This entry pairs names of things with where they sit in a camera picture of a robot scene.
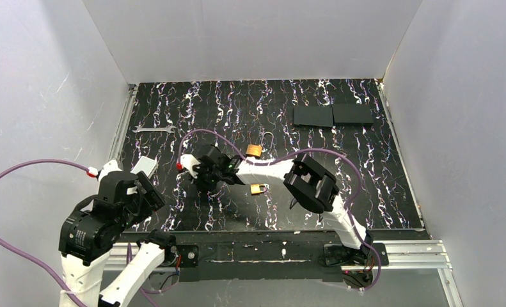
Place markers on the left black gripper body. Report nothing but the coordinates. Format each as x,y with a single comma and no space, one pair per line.
150,193

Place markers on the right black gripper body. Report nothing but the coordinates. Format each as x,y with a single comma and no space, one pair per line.
206,170

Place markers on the large brass padlock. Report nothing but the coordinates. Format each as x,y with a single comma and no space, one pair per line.
264,145

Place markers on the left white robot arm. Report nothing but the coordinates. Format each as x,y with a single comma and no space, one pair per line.
89,233

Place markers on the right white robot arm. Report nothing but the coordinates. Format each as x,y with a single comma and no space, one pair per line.
312,186

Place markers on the white rectangular box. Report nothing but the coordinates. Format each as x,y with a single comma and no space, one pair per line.
146,165

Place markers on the small brass padlock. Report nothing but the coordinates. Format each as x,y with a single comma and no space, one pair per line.
256,189

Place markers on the silver open-end wrench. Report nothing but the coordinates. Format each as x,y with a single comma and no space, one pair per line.
169,129

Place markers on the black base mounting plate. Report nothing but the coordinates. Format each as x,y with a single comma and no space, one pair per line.
309,254

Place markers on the black flat box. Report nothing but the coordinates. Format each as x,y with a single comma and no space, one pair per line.
338,115

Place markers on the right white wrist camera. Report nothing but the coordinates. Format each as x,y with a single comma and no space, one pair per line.
187,163

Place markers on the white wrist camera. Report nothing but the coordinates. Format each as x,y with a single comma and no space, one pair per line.
187,163
99,174

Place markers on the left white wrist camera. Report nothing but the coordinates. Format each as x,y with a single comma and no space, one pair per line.
99,174

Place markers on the black handled pruning shears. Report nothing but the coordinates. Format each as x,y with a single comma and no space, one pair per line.
293,203

